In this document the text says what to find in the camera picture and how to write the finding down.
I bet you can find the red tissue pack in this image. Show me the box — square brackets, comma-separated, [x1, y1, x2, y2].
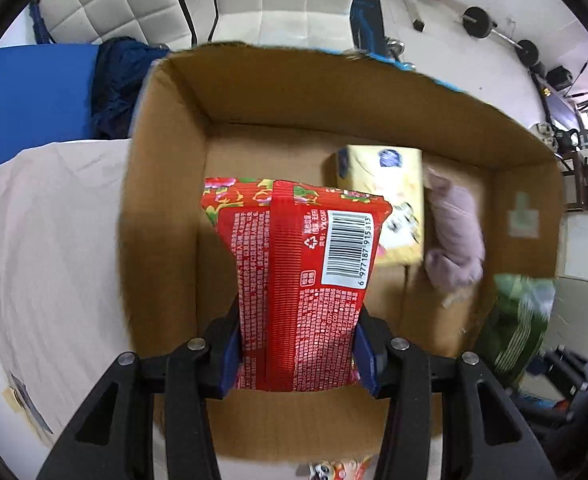
[201, 177, 392, 392]

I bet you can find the purple fluffy cloth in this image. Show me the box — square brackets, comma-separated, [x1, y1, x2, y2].
[424, 169, 486, 292]

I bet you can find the green snack bag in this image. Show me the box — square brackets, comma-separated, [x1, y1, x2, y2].
[473, 274, 556, 387]

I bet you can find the orange snack packet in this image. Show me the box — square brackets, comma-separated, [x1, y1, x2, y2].
[295, 455, 378, 480]

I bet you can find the yellow tissue pack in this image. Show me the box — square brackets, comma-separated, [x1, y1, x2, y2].
[333, 144, 426, 269]

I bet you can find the beige plastic chair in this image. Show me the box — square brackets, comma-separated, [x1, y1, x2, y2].
[542, 276, 588, 360]

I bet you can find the grey table cloth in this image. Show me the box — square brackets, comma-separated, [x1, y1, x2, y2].
[0, 140, 132, 446]

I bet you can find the blue smartphone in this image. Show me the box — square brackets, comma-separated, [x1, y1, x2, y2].
[10, 374, 53, 434]

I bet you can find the open cardboard box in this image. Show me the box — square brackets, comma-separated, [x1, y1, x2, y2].
[118, 44, 564, 462]

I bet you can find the dark blue garment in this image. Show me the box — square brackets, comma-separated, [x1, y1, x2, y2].
[90, 37, 170, 140]

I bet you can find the black blue exercise mat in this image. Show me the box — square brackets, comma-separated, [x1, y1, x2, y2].
[349, 0, 390, 58]

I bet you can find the blue foam mat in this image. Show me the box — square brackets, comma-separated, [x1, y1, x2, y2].
[0, 44, 99, 165]

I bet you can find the floor barbell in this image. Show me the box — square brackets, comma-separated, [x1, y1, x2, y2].
[461, 6, 540, 68]

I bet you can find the right white padded chair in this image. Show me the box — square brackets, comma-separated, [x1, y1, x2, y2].
[209, 0, 354, 52]

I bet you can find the white padded chair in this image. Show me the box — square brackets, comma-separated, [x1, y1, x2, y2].
[209, 0, 354, 52]
[29, 0, 198, 50]

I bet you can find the left white padded chair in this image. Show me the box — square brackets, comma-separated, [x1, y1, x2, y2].
[29, 0, 198, 50]

